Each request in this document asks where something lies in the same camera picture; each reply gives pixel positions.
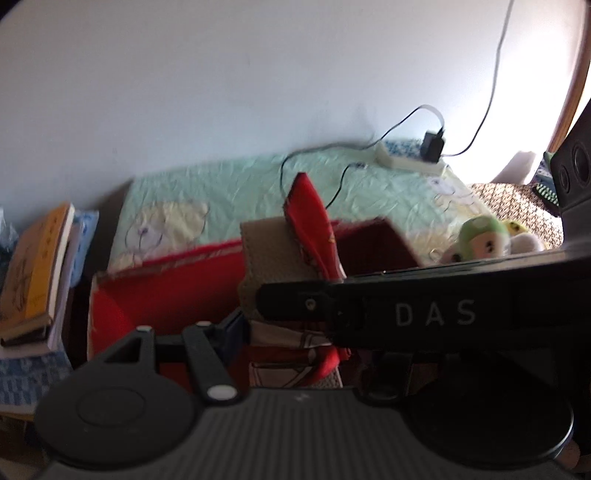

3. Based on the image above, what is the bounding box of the black charger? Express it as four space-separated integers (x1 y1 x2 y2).
420 130 446 163

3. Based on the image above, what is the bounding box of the green smiling plush toy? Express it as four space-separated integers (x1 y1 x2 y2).
441 215 511 265

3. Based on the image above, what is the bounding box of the white fluffy plush toy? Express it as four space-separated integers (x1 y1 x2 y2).
508 232 546 254

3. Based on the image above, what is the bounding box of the red ornament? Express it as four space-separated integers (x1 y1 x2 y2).
238 172 352 391

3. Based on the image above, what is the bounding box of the wooden window frame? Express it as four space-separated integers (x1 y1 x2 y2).
545 60 591 155

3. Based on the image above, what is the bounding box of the white power strip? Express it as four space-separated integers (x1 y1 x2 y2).
374 141 451 176

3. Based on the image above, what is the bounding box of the large red cardboard box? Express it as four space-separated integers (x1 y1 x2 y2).
87 217 421 393

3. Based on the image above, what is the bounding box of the light blue packet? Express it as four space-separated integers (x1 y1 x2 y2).
69 210 100 296

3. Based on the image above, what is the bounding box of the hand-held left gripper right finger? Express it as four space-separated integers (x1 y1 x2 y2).
355 350 413 408

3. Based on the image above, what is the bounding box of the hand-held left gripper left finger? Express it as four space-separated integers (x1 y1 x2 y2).
97 308 252 408

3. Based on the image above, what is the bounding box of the grey wall cable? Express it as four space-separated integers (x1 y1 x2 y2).
443 0 516 158

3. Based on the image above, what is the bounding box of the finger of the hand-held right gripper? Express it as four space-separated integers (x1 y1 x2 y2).
255 277 368 348

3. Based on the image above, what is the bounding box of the yellow paperback book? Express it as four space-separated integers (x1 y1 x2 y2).
0 202 75 334

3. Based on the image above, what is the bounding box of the blue patterned cloth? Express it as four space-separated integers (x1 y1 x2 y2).
0 351 75 407

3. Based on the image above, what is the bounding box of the brown cover book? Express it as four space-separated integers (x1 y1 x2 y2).
0 318 52 348

